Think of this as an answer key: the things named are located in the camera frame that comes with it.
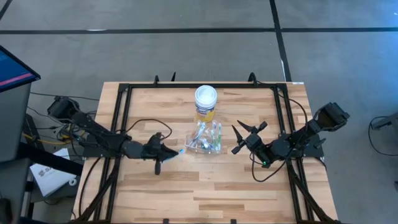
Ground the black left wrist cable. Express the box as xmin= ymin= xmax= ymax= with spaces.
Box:
xmin=115 ymin=118 xmax=174 ymax=141

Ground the Lysol wipes canister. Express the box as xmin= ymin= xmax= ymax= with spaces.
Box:
xmin=194 ymin=84 xmax=218 ymax=123

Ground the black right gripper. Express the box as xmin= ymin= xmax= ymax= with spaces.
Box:
xmin=231 ymin=120 xmax=269 ymax=156

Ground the clear acrylic organizer box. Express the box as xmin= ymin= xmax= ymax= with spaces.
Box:
xmin=184 ymin=120 xmax=224 ymax=156

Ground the black aluminium table frame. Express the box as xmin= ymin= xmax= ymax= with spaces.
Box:
xmin=71 ymin=81 xmax=343 ymax=224

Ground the grey cabinet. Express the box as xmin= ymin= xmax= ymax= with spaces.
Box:
xmin=0 ymin=82 xmax=32 ymax=163

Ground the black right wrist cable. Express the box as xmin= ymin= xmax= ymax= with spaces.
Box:
xmin=250 ymin=149 xmax=290 ymax=183

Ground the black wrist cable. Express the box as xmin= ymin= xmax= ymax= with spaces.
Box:
xmin=250 ymin=149 xmax=290 ymax=183
xmin=115 ymin=118 xmax=174 ymax=141

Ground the white booklet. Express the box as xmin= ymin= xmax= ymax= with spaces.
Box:
xmin=30 ymin=147 xmax=78 ymax=197

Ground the looped black floor cable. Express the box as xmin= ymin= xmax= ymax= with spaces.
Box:
xmin=368 ymin=115 xmax=398 ymax=156

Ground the black stand beam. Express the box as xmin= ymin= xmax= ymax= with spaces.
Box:
xmin=18 ymin=141 xmax=84 ymax=177

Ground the black power cable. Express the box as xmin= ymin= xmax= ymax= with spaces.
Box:
xmin=254 ymin=79 xmax=312 ymax=125

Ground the thin black floor cable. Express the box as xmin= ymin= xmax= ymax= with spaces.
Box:
xmin=29 ymin=91 xmax=100 ymax=102

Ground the monitor with blue screen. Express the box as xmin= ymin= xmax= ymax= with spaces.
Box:
xmin=0 ymin=45 xmax=42 ymax=93

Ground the yellow cable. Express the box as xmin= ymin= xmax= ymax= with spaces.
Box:
xmin=21 ymin=130 xmax=85 ymax=146

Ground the grey stand foot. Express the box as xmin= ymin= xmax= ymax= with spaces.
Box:
xmin=371 ymin=111 xmax=398 ymax=130

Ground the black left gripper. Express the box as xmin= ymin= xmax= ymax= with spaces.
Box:
xmin=141 ymin=132 xmax=180 ymax=176

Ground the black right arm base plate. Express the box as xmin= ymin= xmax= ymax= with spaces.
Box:
xmin=279 ymin=133 xmax=325 ymax=159

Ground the blue toothbrush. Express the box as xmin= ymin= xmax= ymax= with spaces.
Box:
xmin=163 ymin=148 xmax=187 ymax=163
xmin=194 ymin=121 xmax=206 ymax=139

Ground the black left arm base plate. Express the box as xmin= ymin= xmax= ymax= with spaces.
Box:
xmin=82 ymin=141 xmax=127 ymax=159

